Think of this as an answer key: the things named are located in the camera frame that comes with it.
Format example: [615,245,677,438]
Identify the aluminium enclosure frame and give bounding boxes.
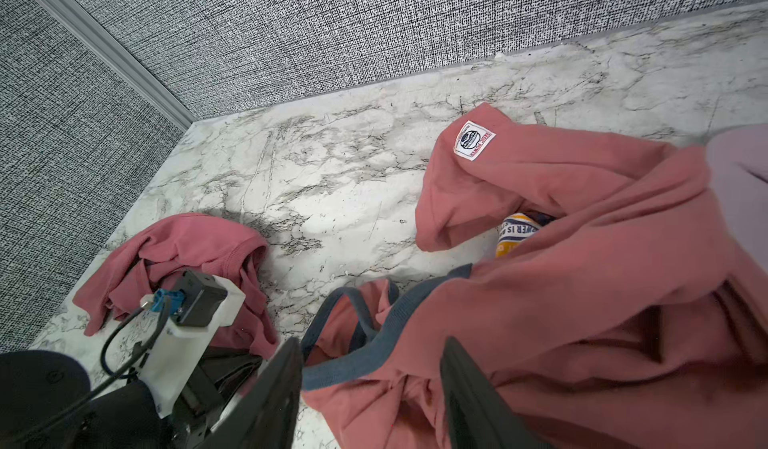
[33,0,195,131]

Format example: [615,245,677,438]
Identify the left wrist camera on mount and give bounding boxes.
[98,268,247,420]

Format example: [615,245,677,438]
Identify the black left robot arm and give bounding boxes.
[1,347,263,448]

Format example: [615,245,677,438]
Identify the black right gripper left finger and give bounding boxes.
[200,337,303,448]

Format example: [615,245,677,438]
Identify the rose shirt with grey collar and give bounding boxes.
[301,104,767,448]

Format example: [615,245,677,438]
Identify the light pink ribbed cloth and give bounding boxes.
[706,124,767,270]

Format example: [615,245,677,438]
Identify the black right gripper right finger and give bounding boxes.
[440,337,550,449]

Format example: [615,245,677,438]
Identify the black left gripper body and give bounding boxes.
[165,347,264,448]

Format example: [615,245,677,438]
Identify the dark pink shirt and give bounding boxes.
[73,213,278,359]

